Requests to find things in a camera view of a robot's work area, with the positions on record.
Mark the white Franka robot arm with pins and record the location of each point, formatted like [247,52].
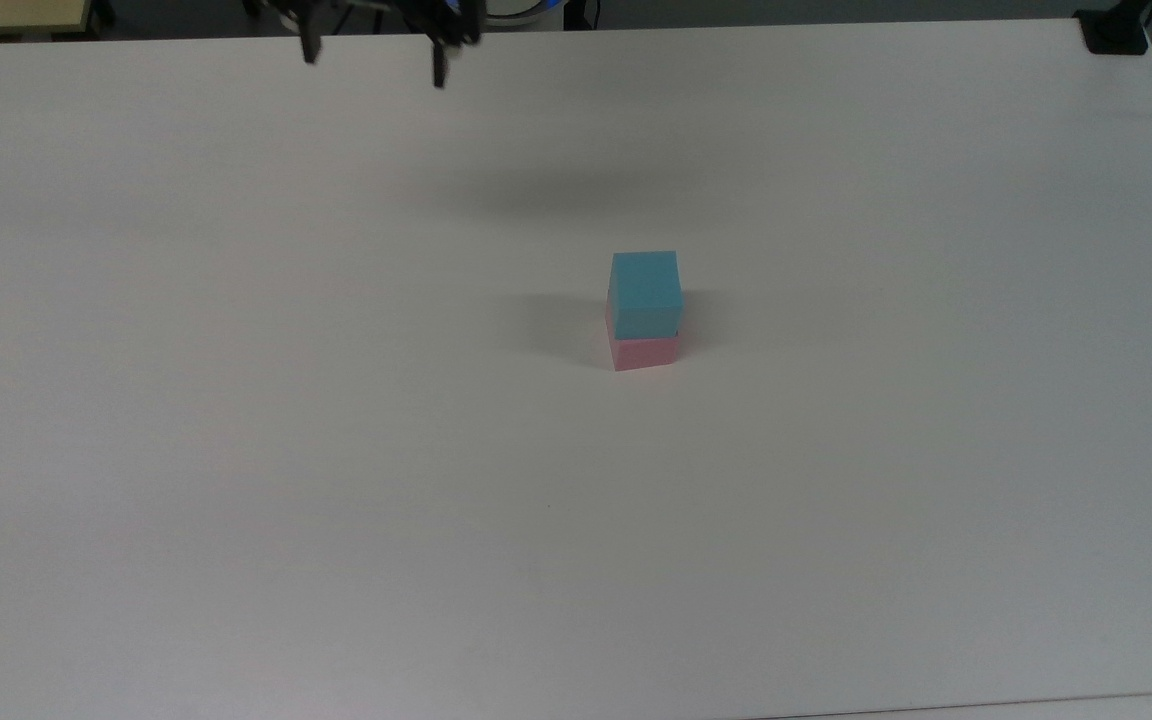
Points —
[524,8]

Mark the pink cube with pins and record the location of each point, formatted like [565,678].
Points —
[646,353]

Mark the blue cube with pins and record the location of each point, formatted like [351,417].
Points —
[644,290]

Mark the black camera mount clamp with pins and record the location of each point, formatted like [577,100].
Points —
[1116,35]

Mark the yellow wooden board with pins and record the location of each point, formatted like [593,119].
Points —
[6,12]

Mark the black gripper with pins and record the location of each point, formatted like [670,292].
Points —
[376,10]

